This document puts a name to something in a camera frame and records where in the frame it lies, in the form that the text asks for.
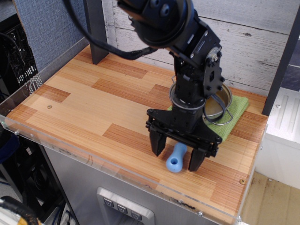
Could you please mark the silver button control panel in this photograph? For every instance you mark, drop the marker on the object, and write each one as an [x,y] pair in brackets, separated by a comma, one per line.
[117,210]

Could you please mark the dark grey right post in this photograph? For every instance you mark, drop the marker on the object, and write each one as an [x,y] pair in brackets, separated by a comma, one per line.
[283,64]

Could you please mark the dark grey post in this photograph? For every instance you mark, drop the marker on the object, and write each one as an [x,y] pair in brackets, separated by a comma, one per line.
[96,27]
[283,64]

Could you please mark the green cloth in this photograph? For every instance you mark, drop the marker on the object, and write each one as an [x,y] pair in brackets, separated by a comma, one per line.
[224,126]

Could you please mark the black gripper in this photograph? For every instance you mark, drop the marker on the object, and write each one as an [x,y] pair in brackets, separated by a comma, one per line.
[185,127]

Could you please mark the small steel pot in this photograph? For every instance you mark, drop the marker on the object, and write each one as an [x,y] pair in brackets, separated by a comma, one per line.
[216,106]

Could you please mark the blue handled grey spoon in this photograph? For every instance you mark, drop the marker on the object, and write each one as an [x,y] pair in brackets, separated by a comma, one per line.
[175,161]

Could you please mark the dark grey left post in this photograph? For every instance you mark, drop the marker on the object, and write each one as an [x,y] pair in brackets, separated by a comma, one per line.
[96,27]

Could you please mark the stainless cabinet front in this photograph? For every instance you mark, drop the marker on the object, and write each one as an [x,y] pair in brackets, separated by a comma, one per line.
[80,181]

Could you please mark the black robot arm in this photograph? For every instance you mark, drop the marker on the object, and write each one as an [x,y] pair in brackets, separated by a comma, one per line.
[174,25]

